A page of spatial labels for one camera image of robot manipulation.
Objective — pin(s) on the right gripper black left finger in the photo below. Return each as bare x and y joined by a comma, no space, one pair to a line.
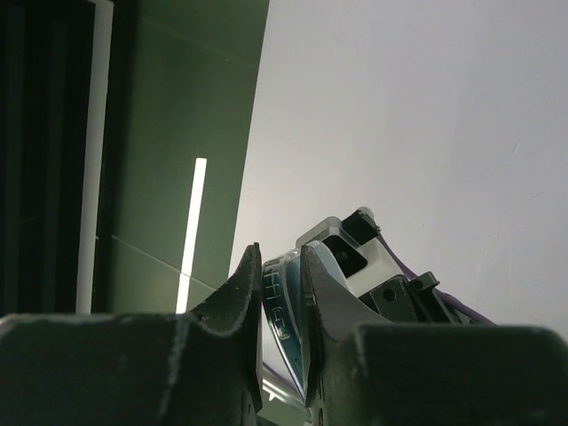
202,367

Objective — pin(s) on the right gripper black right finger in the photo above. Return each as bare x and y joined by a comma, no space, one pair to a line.
361,369

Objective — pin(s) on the phone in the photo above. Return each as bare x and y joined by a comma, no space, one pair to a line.
282,298

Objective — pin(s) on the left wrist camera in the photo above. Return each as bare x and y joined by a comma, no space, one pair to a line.
358,247

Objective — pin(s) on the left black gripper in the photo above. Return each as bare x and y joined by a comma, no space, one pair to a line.
401,300

